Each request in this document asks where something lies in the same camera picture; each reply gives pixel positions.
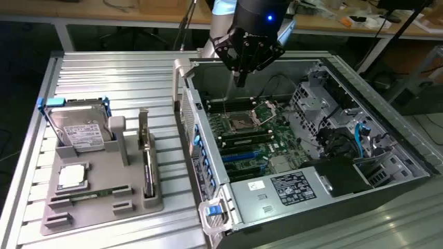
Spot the silver chipset heatsink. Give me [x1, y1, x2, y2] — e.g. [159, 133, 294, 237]
[269, 156, 293, 173]

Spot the clear case handle blue latch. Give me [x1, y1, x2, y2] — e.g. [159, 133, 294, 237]
[197, 198, 232, 236]

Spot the blue data wire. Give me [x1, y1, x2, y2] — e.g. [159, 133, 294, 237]
[352, 121, 370, 159]

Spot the black stand pole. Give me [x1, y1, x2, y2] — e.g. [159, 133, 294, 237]
[389, 0, 434, 52]

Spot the white and black desk item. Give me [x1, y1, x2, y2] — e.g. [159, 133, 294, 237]
[340, 15, 392, 29]

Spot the open metal socket cover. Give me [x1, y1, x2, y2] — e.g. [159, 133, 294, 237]
[249, 100, 280, 125]

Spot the blue expansion slot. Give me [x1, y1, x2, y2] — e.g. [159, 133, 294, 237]
[220, 151, 258, 163]

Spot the green RAM stick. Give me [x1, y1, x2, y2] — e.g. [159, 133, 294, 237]
[50, 187, 126, 203]

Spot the thin black arched wire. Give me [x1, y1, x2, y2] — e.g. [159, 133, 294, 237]
[257, 74, 298, 101]

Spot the black expansion slot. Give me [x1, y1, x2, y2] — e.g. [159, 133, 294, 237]
[226, 165, 266, 176]

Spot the grey power supply unit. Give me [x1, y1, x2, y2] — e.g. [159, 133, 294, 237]
[228, 165, 334, 225]

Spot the black office chair base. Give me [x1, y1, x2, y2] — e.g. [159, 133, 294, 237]
[99, 25, 166, 50]

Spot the green motherboard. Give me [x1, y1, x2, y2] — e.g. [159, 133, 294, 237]
[205, 95, 312, 182]

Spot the black graphics card metal bracket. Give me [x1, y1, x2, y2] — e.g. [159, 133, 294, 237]
[137, 107, 155, 199]

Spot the hard disk with blue carrier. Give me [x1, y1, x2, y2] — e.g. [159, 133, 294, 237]
[35, 95, 114, 153]

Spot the perforated metal disk bay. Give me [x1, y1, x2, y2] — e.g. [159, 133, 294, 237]
[288, 81, 341, 156]

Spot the black monitor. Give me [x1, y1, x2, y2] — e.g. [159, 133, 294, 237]
[376, 0, 433, 11]

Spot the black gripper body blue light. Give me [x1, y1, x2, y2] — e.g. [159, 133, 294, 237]
[229, 0, 288, 52]

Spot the silver CPU chip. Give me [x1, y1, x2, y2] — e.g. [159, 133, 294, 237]
[57, 164, 86, 187]

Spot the dark grey equipment box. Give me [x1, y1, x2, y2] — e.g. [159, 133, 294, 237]
[393, 80, 443, 115]

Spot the RAM stick with grey label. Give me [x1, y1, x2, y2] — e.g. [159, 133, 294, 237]
[220, 135, 273, 148]

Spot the black plastic shroud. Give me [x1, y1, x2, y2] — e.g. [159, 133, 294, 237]
[298, 158, 374, 199]

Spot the brown cardboard box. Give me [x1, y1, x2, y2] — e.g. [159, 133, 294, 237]
[137, 0, 188, 15]

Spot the grey plastic parts rack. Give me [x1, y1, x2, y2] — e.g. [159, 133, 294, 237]
[39, 116, 165, 236]

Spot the grey case handle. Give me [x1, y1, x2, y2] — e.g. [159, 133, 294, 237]
[172, 58, 194, 104]

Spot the CPU socket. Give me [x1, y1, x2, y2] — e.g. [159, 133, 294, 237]
[226, 111, 256, 134]

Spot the open black PC case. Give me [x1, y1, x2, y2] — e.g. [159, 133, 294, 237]
[172, 56, 433, 249]

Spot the black wire bundle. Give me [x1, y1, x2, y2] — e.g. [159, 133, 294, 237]
[316, 127, 357, 159]

